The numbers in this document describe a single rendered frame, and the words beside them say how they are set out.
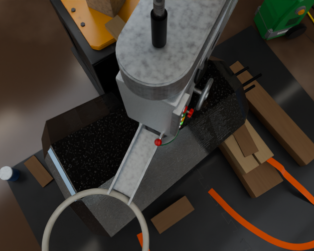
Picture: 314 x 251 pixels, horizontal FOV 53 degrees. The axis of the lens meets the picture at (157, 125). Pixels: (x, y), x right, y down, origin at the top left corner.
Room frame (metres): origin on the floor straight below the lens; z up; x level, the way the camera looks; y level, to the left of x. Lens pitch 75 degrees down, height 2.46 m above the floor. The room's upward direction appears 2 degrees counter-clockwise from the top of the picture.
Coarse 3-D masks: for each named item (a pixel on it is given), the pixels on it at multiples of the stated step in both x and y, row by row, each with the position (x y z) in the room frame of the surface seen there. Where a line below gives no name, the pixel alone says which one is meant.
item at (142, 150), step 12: (144, 132) 0.37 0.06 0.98; (132, 144) 0.31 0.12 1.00; (144, 144) 0.32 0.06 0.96; (132, 156) 0.26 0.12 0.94; (144, 156) 0.26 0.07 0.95; (120, 168) 0.20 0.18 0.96; (132, 168) 0.21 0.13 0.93; (144, 168) 0.20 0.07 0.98; (120, 180) 0.15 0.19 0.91; (132, 180) 0.15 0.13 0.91; (108, 192) 0.10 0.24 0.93; (120, 192) 0.10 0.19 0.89; (132, 192) 0.09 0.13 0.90
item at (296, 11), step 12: (264, 0) 1.65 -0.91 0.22; (276, 0) 1.53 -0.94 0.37; (288, 0) 1.47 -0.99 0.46; (300, 0) 1.43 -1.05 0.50; (312, 0) 1.45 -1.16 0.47; (264, 12) 1.55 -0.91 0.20; (276, 12) 1.46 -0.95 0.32; (288, 12) 1.42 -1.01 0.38; (300, 12) 1.39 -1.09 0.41; (264, 24) 1.48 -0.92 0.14; (276, 24) 1.42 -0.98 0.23; (288, 24) 1.43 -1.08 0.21; (300, 24) 1.45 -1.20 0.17; (264, 36) 1.42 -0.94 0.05; (276, 36) 1.42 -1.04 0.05; (288, 36) 1.40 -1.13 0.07
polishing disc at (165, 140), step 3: (144, 126) 0.44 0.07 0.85; (147, 126) 0.44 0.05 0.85; (147, 129) 0.42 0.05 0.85; (150, 129) 0.42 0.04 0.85; (153, 129) 0.42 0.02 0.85; (153, 132) 0.40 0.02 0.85; (156, 132) 0.40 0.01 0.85; (159, 132) 0.40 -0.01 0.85; (177, 132) 0.40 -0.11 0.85; (165, 135) 0.38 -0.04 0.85; (162, 138) 0.37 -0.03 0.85; (165, 138) 0.37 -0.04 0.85; (168, 138) 0.37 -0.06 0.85; (171, 138) 0.37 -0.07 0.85; (162, 141) 0.35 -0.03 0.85; (165, 141) 0.35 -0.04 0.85; (168, 141) 0.35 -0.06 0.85
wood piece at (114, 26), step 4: (116, 16) 1.12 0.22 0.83; (112, 20) 1.09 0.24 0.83; (116, 20) 1.09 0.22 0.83; (120, 20) 1.09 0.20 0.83; (108, 24) 1.07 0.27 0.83; (112, 24) 1.07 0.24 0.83; (116, 24) 1.07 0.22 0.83; (120, 24) 1.07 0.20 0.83; (124, 24) 1.07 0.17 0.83; (108, 28) 1.04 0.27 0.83; (112, 28) 1.04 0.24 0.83; (116, 28) 1.04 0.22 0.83; (120, 28) 1.04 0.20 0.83; (112, 32) 1.01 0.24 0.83; (116, 32) 1.01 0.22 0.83; (120, 32) 1.01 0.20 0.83; (116, 36) 0.99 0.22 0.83
